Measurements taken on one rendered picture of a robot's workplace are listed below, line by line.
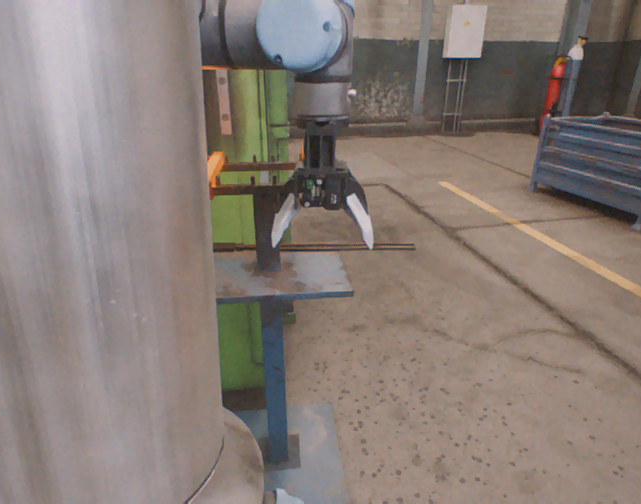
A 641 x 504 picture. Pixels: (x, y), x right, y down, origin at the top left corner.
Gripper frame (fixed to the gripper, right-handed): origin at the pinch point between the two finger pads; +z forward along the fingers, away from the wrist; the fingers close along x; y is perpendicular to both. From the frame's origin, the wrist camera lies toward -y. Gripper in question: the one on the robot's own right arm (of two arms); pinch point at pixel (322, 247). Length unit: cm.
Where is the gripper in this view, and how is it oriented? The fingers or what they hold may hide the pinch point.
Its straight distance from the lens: 67.4
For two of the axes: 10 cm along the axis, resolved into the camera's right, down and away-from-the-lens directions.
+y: -0.4, 4.1, -9.1
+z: 0.0, 9.1, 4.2
